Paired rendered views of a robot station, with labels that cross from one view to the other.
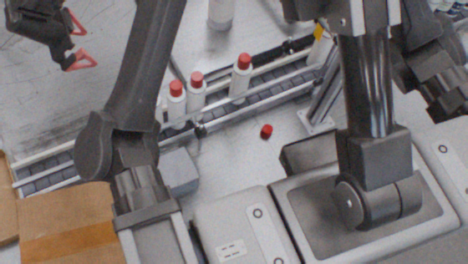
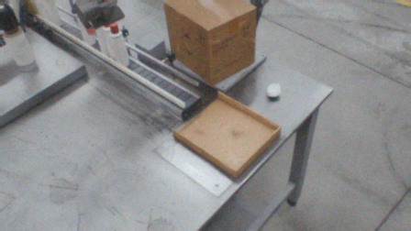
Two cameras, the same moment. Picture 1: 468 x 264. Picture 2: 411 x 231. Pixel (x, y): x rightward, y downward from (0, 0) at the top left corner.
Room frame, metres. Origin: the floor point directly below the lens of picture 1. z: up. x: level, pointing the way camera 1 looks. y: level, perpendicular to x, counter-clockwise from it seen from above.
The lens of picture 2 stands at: (0.68, 1.48, 1.88)
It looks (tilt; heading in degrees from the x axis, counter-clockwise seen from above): 45 degrees down; 251
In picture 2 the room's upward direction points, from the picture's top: 4 degrees counter-clockwise
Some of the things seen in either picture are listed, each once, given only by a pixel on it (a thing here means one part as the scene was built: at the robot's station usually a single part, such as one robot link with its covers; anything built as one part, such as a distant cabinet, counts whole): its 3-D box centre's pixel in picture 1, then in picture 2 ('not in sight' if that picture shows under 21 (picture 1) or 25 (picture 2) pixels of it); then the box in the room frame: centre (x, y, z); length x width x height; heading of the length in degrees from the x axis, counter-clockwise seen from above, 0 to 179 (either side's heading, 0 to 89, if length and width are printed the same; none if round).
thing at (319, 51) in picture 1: (323, 43); (50, 7); (0.82, -0.38, 0.98); 0.05 x 0.05 x 0.20
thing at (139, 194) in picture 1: (143, 203); not in sight; (0.18, 0.06, 1.45); 0.09 x 0.08 x 0.12; 111
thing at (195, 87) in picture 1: (195, 96); (103, 34); (0.63, -0.01, 0.98); 0.05 x 0.05 x 0.20
